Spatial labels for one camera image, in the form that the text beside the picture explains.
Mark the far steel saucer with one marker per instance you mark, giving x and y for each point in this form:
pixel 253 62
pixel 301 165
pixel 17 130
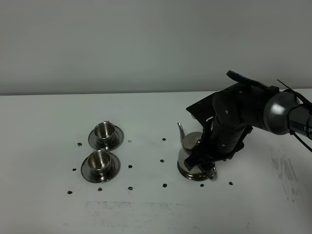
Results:
pixel 97 145

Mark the steel saucer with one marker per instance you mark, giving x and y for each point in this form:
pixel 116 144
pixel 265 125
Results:
pixel 92 177
pixel 97 145

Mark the stainless steel teacup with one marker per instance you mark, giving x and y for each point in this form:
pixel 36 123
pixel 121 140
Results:
pixel 105 132
pixel 99 161

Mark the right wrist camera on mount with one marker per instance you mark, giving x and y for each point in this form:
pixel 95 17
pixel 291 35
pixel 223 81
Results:
pixel 222 105

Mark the far stainless steel teacup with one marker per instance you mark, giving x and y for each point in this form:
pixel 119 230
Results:
pixel 105 132

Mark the stainless steel teapot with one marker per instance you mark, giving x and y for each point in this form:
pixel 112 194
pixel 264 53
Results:
pixel 189 141

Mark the near steel saucer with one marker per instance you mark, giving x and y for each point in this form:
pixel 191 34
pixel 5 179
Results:
pixel 92 177

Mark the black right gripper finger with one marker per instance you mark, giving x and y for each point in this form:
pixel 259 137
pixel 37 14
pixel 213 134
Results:
pixel 196 158
pixel 207 168

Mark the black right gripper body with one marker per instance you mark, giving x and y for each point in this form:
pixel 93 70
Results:
pixel 223 135

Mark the near stainless steel teacup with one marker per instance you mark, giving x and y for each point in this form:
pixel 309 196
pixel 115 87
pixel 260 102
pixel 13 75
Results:
pixel 99 161

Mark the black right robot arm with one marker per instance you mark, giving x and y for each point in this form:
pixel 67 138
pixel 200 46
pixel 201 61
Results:
pixel 271 110

